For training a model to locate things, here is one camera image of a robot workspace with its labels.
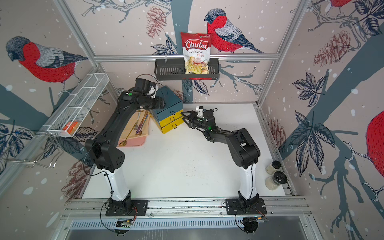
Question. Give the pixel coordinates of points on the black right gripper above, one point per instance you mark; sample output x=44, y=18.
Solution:
x=192, y=117

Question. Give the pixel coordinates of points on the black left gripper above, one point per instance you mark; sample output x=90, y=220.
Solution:
x=160, y=103

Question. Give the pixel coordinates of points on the teal drawer cabinet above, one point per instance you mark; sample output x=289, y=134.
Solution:
x=173, y=104

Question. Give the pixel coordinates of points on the yellow bottom drawer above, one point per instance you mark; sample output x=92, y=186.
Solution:
x=172, y=125

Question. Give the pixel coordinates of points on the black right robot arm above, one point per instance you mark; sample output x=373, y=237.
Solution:
x=243, y=149

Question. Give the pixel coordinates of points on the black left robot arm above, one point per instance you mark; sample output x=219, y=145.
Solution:
x=103, y=149

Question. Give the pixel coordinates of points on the silver fork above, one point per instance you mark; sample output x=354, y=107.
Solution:
x=137, y=121

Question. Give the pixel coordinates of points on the iridescent purple spoon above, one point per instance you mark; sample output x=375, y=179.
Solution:
x=141, y=125

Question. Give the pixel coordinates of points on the pink tray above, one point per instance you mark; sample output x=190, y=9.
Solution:
x=134, y=142

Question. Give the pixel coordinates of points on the gold cutlery piece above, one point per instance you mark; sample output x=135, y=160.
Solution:
x=123, y=143

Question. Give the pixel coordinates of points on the Chuba cassava chips bag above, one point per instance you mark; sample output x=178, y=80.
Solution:
x=196, y=51

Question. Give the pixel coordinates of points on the orange item in shelf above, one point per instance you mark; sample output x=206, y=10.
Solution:
x=71, y=127

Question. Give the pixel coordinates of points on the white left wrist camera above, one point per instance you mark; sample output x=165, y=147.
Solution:
x=152, y=92

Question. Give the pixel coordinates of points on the black wire wall basket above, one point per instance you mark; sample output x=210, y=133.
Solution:
x=174, y=70

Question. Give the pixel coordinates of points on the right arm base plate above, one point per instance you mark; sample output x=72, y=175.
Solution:
x=234, y=207

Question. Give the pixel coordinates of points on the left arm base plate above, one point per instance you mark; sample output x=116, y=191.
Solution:
x=138, y=208

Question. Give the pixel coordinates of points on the wire hook rack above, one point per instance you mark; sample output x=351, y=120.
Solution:
x=30, y=149

